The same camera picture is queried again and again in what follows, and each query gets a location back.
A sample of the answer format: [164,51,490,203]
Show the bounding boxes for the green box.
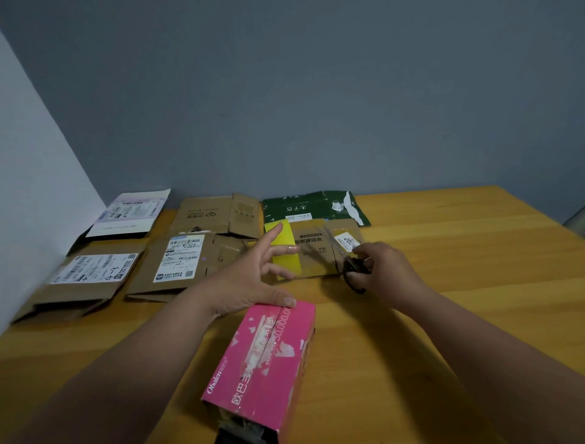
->
[261,190,372,227]

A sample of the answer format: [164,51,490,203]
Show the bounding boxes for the person's right forearm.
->
[406,282,585,444]

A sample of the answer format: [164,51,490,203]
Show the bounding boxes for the person's right hand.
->
[352,241,430,314]

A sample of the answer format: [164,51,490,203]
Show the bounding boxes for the person's left hand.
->
[196,223,300,319]

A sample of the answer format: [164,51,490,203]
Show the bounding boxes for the beige chair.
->
[562,208,585,238]

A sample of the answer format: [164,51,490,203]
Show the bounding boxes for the person's left forearm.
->
[9,288,221,444]

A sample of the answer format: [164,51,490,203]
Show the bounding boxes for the small brown cardboard box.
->
[249,217,366,281]

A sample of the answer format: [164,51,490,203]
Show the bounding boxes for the yellow tape roll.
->
[264,218,302,281]

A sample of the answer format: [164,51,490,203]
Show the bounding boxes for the black box white label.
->
[67,188,171,255]

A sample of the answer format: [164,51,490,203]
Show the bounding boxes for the brown carton with label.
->
[126,231,250,303]

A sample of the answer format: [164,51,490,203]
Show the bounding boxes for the black scissors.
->
[319,224,372,295]

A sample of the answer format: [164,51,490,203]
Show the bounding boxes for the plain brown carton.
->
[169,192,264,240]

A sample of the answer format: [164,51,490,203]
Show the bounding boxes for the pink and black carton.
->
[200,299,317,444]

